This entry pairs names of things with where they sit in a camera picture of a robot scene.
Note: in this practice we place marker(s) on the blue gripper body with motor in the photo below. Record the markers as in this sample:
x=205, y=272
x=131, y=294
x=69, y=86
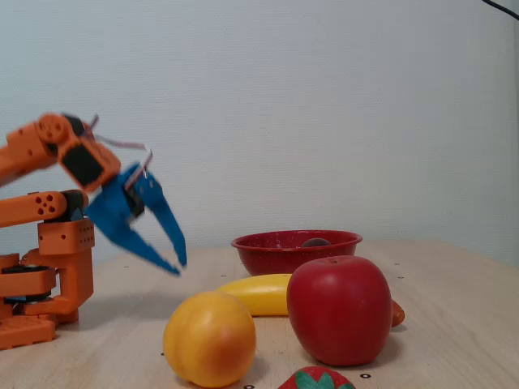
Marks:
x=113, y=208

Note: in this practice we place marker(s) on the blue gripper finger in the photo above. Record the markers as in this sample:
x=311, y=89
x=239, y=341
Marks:
x=162, y=202
x=142, y=251

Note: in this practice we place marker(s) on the dark purple plum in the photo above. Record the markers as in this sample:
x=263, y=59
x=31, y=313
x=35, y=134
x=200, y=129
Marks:
x=316, y=243

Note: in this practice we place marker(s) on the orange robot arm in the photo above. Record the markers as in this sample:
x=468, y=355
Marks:
x=65, y=251

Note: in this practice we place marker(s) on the red speckled bowl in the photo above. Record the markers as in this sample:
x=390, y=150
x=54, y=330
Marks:
x=275, y=255

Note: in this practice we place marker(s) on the yellow orange peach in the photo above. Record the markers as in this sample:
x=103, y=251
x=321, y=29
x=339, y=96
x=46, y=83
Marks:
x=208, y=338

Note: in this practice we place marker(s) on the yellow banana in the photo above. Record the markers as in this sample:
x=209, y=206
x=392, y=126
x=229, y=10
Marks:
x=259, y=293

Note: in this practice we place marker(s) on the red apple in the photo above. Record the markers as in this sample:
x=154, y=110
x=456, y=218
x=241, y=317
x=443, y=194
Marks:
x=338, y=312

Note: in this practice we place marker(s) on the red strawberry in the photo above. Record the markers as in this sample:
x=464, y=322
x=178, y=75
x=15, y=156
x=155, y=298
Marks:
x=312, y=379

